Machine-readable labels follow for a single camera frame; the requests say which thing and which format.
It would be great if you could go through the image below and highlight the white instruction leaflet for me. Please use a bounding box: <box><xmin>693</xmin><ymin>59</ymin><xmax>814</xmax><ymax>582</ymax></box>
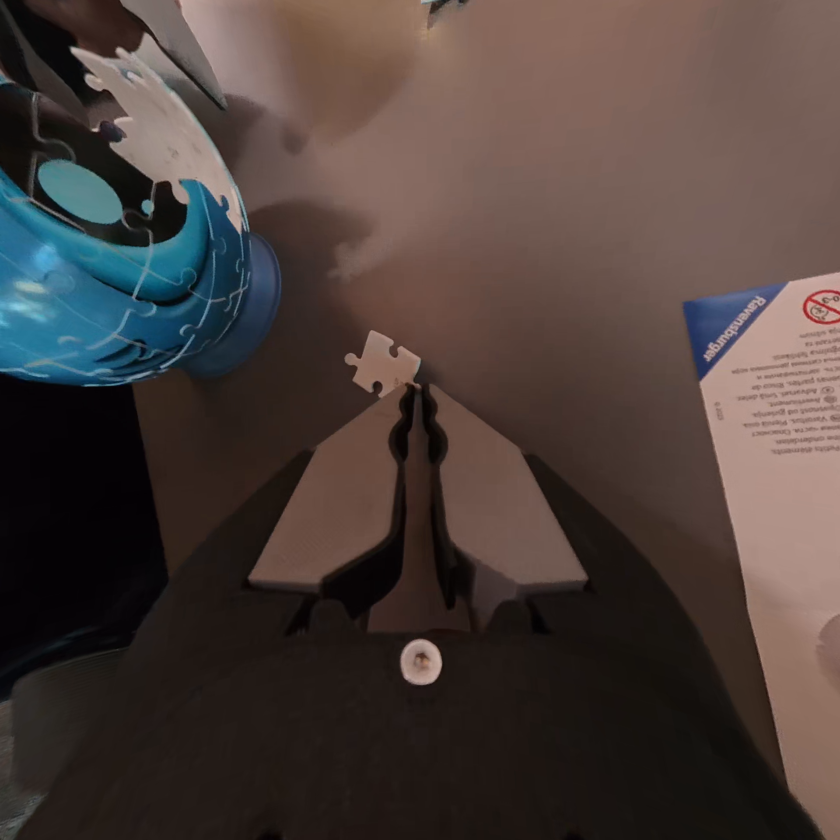
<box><xmin>682</xmin><ymin>271</ymin><xmax>840</xmax><ymax>840</ymax></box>

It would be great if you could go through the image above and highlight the white puzzle piece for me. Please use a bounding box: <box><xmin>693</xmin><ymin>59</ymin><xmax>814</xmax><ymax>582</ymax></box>
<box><xmin>344</xmin><ymin>330</ymin><xmax>421</xmax><ymax>399</ymax></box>

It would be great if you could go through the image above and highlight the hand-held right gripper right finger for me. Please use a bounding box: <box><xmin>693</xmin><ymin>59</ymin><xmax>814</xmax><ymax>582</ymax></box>
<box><xmin>421</xmin><ymin>384</ymin><xmax>588</xmax><ymax>630</ymax></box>

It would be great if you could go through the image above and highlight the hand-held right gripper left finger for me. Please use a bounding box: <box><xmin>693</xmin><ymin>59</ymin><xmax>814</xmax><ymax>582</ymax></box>
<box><xmin>248</xmin><ymin>384</ymin><xmax>417</xmax><ymax>619</ymax></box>

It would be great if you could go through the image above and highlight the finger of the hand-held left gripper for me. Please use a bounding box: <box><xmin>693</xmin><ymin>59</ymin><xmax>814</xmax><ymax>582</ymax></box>
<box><xmin>121</xmin><ymin>0</ymin><xmax>228</xmax><ymax>110</ymax></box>
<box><xmin>0</xmin><ymin>10</ymin><xmax>91</xmax><ymax>126</ymax></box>

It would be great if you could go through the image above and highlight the blue cartoon puzzle ball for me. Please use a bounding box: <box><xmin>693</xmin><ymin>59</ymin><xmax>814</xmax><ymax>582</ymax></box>
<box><xmin>0</xmin><ymin>46</ymin><xmax>253</xmax><ymax>388</ymax></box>

